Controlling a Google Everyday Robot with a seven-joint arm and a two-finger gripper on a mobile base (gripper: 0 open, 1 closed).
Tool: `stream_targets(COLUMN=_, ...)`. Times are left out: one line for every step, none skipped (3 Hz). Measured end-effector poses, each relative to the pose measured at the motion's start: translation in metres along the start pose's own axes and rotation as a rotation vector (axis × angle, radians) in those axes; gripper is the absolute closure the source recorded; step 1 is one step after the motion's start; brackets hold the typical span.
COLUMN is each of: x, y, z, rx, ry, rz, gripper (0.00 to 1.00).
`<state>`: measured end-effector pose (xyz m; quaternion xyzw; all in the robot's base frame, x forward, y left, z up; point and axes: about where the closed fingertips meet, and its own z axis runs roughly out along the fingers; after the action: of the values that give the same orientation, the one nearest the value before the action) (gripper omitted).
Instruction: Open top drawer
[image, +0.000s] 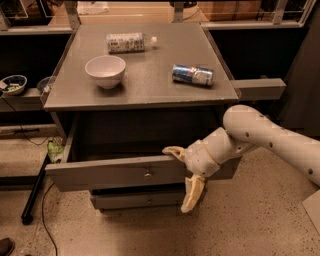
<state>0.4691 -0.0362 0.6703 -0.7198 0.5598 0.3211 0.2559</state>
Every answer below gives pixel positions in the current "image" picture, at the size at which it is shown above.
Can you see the small clear cup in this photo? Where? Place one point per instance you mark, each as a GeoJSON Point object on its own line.
{"type": "Point", "coordinates": [45, 85]}

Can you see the green snack bag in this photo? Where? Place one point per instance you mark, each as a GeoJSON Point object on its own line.
{"type": "Point", "coordinates": [55, 151]}

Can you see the grey drawer cabinet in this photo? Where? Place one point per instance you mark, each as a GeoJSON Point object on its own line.
{"type": "Point", "coordinates": [147, 83]}

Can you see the dark shoe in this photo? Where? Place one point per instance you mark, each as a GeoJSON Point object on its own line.
{"type": "Point", "coordinates": [7, 246]}

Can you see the black metal table leg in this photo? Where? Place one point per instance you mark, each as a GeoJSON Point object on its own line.
{"type": "Point", "coordinates": [26, 216]}

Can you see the grey top drawer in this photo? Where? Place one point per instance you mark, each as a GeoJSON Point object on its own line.
{"type": "Point", "coordinates": [120, 149]}

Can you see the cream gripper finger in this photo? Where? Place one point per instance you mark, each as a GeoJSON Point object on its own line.
{"type": "Point", "coordinates": [194, 187]}
{"type": "Point", "coordinates": [176, 151]}

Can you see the blue silver drink can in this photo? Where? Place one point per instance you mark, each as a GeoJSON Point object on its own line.
{"type": "Point", "coordinates": [192, 75]}

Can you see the blue patterned bowl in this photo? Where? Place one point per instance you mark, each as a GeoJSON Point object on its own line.
{"type": "Point", "coordinates": [13, 84]}

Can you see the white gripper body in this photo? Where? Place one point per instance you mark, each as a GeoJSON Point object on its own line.
{"type": "Point", "coordinates": [199, 158]}

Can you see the grey bottom drawer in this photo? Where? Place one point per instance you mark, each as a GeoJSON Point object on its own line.
{"type": "Point", "coordinates": [137, 199]}

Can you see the plastic water bottle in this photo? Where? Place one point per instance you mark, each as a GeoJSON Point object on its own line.
{"type": "Point", "coordinates": [129, 42]}

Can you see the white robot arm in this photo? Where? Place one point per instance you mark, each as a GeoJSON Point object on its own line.
{"type": "Point", "coordinates": [244, 129]}

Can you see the white ceramic bowl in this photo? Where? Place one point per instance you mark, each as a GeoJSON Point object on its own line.
{"type": "Point", "coordinates": [106, 71]}

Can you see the grey drawer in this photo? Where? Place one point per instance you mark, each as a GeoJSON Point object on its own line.
{"type": "Point", "coordinates": [120, 149]}
{"type": "Point", "coordinates": [137, 199]}

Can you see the grey side shelf block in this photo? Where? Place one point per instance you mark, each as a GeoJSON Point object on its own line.
{"type": "Point", "coordinates": [259, 89]}

